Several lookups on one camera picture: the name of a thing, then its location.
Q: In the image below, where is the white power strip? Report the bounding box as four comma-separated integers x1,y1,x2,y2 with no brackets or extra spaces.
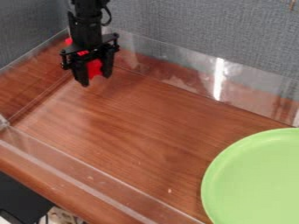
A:
37,206,87,224

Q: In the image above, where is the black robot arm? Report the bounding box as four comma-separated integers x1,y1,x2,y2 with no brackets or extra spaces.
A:
60,0,119,87

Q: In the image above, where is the clear acrylic barrier wall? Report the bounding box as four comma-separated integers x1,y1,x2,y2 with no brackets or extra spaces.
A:
0,32,299,224

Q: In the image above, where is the red plastic block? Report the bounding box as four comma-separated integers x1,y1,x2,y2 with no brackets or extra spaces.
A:
64,37,105,81

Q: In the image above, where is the black box under table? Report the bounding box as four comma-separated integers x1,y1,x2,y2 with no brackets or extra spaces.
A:
0,172,55,224

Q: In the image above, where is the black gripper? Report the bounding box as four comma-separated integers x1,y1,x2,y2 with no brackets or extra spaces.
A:
60,11,119,87

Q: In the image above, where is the green plate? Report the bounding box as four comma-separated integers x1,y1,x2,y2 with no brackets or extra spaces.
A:
200,128,299,224

